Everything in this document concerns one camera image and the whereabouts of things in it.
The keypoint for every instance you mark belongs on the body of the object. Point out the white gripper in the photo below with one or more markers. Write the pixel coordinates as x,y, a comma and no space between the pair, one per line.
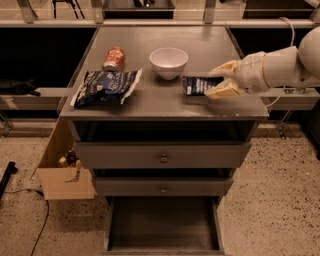
250,72

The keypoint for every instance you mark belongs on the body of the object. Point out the blue white chip bag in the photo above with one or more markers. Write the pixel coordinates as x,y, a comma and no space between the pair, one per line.
106,86

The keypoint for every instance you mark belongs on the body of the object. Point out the grey top drawer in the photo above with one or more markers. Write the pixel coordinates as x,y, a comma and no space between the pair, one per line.
103,155

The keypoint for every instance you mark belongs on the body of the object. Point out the grey wooden drawer cabinet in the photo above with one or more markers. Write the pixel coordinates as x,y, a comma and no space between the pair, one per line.
157,111

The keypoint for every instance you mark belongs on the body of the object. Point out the cardboard box with items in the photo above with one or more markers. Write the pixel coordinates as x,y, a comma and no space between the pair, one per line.
62,179

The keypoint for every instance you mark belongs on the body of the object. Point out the orange soda can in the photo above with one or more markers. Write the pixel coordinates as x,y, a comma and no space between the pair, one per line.
115,60

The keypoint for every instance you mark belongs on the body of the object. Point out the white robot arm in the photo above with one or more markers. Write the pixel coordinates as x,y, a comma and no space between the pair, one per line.
297,67

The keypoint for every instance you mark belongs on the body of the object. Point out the metal rail frame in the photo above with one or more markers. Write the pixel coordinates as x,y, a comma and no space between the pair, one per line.
43,13

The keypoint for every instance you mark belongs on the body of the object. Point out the grey open bottom drawer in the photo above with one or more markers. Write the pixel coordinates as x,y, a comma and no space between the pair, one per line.
163,226

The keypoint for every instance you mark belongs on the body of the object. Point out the white ceramic bowl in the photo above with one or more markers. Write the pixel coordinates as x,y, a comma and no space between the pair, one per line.
168,62

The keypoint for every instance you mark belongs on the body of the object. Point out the dark blue rxbar wrapper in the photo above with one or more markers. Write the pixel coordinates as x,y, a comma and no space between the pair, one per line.
196,86

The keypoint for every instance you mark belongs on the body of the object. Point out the grey middle drawer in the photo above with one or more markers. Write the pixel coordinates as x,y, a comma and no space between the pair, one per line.
129,186

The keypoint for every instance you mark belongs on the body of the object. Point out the black object on left ledge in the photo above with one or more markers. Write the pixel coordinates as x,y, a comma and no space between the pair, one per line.
18,87

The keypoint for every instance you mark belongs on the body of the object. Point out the black bar on floor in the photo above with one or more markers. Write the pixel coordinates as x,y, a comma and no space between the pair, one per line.
10,169

